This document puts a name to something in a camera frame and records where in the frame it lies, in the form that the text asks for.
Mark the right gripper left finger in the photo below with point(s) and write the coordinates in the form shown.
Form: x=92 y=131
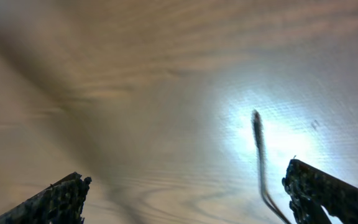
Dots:
x=60 y=203

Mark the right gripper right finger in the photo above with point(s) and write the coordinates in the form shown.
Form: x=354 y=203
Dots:
x=316 y=195

